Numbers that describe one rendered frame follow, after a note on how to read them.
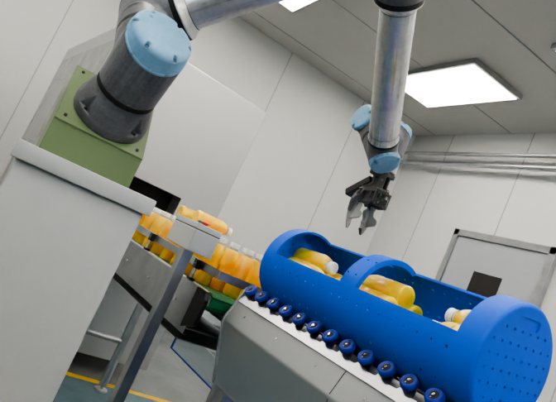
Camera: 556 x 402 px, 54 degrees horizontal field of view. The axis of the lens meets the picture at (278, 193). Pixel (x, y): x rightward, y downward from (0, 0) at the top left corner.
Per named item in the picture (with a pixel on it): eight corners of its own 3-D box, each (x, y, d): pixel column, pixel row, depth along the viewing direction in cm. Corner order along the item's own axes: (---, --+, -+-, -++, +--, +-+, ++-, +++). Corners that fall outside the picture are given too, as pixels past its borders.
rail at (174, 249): (214, 278, 188) (218, 270, 189) (99, 208, 323) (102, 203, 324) (216, 278, 189) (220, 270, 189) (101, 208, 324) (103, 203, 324)
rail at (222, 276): (217, 279, 188) (221, 271, 189) (216, 278, 189) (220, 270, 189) (301, 313, 209) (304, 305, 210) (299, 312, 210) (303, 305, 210)
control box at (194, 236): (186, 250, 184) (199, 222, 185) (165, 237, 201) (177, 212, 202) (210, 260, 189) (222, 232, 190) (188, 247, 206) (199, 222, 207)
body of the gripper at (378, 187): (369, 203, 169) (384, 168, 171) (352, 199, 176) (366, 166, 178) (385, 212, 173) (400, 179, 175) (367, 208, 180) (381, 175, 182)
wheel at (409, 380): (422, 379, 122) (424, 385, 123) (410, 369, 127) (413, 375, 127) (405, 389, 121) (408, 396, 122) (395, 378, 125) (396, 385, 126)
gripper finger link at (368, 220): (369, 237, 173) (375, 208, 173) (357, 234, 178) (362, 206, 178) (376, 238, 175) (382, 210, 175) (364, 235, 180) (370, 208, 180)
